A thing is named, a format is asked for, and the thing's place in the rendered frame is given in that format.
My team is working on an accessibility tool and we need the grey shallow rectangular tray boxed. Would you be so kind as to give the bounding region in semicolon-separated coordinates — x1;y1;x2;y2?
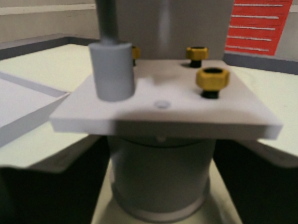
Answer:
0;70;72;148

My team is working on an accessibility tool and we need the grey metal bracket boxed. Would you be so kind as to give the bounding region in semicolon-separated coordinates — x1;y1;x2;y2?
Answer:
49;0;284;141

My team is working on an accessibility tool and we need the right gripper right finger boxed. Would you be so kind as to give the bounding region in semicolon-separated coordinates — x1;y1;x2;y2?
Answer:
212;139;298;224

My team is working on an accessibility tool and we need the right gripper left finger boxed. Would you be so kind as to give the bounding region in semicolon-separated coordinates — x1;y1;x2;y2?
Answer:
0;134;110;224

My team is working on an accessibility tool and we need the red and black nut driver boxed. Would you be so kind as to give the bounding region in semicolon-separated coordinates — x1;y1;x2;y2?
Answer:
88;0;135;103

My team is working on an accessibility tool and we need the grey cylinder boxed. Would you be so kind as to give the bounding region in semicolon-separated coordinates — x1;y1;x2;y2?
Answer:
107;135;217;224

